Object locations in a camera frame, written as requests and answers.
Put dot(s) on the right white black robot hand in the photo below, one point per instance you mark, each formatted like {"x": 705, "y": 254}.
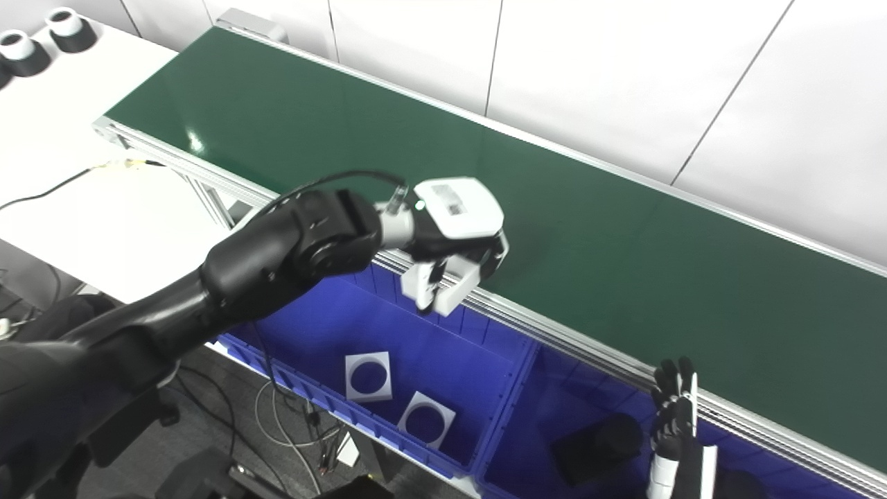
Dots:
{"x": 672, "y": 423}

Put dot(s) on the blue bin with black parts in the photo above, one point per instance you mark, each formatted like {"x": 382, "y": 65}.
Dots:
{"x": 554, "y": 388}

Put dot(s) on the white power adapter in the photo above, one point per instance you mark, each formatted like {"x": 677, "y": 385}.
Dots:
{"x": 348, "y": 450}

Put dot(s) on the blue bin with white parts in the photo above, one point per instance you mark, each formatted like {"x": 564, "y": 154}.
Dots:
{"x": 332, "y": 326}

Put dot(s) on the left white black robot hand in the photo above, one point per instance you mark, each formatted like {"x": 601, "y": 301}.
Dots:
{"x": 457, "y": 208}

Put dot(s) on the green conveyor belt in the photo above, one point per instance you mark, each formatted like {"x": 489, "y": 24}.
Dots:
{"x": 589, "y": 229}
{"x": 554, "y": 334}

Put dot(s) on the grey conveyor end box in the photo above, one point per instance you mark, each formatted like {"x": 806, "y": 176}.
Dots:
{"x": 253, "y": 24}

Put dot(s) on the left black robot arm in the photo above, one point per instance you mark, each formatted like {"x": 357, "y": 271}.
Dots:
{"x": 263, "y": 256}

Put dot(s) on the black white cylinder part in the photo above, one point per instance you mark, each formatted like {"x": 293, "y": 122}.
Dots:
{"x": 24, "y": 59}
{"x": 69, "y": 34}

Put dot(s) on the black block part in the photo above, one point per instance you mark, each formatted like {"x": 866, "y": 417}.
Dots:
{"x": 596, "y": 443}

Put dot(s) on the black floor equipment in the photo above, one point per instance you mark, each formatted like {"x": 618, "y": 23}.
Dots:
{"x": 208, "y": 478}

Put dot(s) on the aluminium conveyor leg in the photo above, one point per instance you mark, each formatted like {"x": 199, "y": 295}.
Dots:
{"x": 211, "y": 201}

